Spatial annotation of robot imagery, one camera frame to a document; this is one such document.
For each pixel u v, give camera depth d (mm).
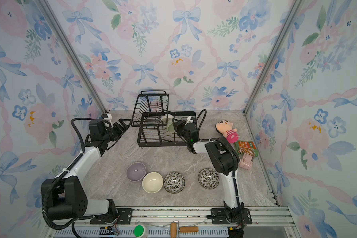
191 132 765
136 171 876
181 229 701
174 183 837
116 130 748
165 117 837
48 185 414
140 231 637
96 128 641
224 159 545
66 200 420
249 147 994
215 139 598
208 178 856
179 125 859
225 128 1014
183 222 731
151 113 1078
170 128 953
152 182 837
